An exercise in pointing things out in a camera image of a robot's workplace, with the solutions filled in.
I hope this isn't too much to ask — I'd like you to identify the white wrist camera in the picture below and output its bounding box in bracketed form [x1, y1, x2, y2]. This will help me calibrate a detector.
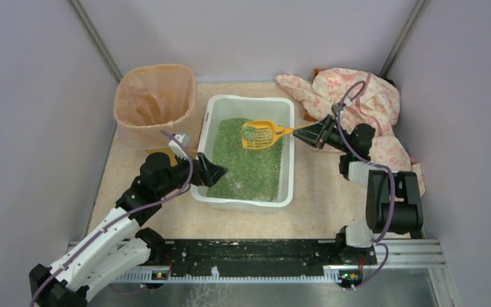
[168, 132, 189, 160]
[331, 102, 346, 118]

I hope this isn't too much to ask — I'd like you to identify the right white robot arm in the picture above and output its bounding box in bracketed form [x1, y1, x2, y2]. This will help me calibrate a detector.
[293, 115, 424, 263]

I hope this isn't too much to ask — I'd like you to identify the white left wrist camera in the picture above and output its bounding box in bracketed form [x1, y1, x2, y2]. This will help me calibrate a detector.
[168, 132, 189, 160]

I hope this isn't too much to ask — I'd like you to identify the green cat litter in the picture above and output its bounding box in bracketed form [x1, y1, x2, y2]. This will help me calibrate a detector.
[207, 118, 284, 201]

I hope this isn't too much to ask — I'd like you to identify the white plastic litter box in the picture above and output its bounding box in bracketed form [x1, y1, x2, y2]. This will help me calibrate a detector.
[191, 95, 295, 212]

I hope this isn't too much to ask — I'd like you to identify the yellow plastic litter scoop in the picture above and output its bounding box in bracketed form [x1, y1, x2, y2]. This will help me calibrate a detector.
[241, 120, 312, 150]

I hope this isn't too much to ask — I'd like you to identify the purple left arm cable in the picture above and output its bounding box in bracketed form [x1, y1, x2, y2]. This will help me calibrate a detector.
[29, 129, 194, 307]

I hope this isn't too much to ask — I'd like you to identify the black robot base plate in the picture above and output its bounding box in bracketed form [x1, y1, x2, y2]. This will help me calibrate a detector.
[125, 239, 378, 279]

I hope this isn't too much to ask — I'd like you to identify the cream pink cartoon cloth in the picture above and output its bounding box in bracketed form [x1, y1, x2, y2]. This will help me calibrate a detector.
[276, 68, 425, 195]

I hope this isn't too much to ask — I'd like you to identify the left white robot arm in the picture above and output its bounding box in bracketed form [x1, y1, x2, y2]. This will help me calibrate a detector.
[29, 152, 228, 306]

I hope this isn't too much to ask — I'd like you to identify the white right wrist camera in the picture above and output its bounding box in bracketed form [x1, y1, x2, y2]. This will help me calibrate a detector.
[331, 102, 346, 118]

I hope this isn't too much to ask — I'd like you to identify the aluminium frame rail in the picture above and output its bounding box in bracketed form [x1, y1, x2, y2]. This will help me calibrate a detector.
[116, 239, 446, 285]

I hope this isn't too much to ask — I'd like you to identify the yellow bin with pink bag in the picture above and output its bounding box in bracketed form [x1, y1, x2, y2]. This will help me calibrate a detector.
[113, 64, 205, 150]

